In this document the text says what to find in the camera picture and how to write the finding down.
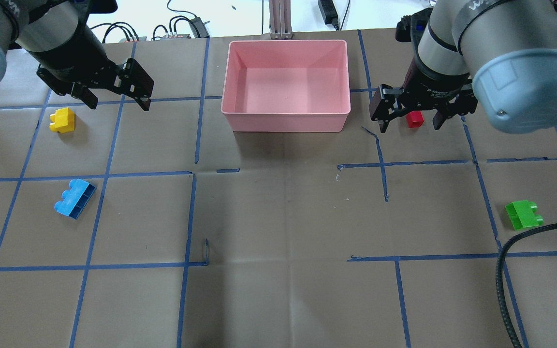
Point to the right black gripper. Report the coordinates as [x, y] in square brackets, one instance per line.
[437, 90]

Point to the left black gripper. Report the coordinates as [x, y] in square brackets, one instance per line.
[74, 57]

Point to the yellow toy block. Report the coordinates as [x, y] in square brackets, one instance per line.
[63, 120]

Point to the green toy block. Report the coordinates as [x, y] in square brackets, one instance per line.
[523, 215]

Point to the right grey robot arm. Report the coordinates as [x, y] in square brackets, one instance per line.
[497, 54]

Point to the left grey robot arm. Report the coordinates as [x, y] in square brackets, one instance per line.
[71, 59]

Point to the pink plastic box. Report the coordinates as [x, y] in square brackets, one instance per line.
[287, 86]

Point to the red toy block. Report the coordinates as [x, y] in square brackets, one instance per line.
[414, 119]

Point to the black power brick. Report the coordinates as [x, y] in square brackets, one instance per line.
[198, 28]

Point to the blue toy block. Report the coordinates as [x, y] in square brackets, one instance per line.
[75, 198]

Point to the black power adapter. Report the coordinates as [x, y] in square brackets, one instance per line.
[329, 13]

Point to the metal camera post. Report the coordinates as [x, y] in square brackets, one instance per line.
[280, 20]

